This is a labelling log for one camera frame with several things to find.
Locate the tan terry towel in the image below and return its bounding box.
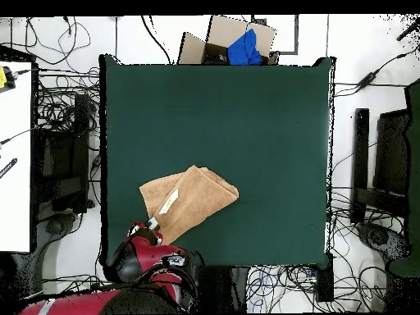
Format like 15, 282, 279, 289
139, 164, 240, 246

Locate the black flat bar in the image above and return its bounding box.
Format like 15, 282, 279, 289
0, 157, 18, 180

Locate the black equipment stand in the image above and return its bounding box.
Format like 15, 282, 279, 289
32, 93, 93, 214

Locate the white desk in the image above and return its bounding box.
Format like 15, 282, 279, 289
0, 60, 34, 253

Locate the dark green table cloth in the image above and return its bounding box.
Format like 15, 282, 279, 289
98, 53, 336, 267

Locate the black power strip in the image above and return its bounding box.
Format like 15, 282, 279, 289
315, 252, 335, 303

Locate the yellow and black tool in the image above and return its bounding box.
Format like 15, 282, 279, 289
0, 65, 17, 94

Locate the blue cloth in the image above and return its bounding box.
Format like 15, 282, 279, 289
226, 28, 263, 66

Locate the brown cardboard box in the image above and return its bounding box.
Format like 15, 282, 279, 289
176, 14, 280, 66

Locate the black long beam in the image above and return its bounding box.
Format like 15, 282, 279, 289
349, 107, 371, 225

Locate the green draped cloth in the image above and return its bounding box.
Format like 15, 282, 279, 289
388, 77, 420, 278

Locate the black rod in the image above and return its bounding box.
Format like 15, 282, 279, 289
395, 16, 420, 42

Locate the black round pedestal foot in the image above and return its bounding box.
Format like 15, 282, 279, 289
43, 212, 78, 237
355, 221, 413, 262

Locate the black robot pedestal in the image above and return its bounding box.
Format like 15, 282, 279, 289
198, 265, 251, 314

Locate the black and blue cable tangle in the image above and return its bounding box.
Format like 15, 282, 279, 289
245, 264, 319, 313

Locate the black looped cable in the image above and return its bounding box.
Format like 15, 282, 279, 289
9, 16, 92, 66

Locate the black power adapter with cable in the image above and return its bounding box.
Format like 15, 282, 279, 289
333, 45, 420, 98

